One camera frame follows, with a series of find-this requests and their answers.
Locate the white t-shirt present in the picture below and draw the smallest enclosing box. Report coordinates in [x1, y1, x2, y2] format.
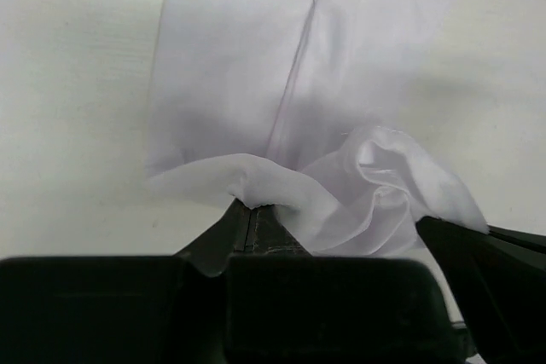
[145, 0, 488, 257]

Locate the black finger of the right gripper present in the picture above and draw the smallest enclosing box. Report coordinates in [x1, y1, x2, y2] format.
[416, 217, 545, 363]
[489, 226, 546, 253]

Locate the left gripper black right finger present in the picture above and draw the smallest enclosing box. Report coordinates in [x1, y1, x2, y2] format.
[243, 206, 310, 256]

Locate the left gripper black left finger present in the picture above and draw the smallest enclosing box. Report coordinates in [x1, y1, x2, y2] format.
[174, 199, 252, 277]

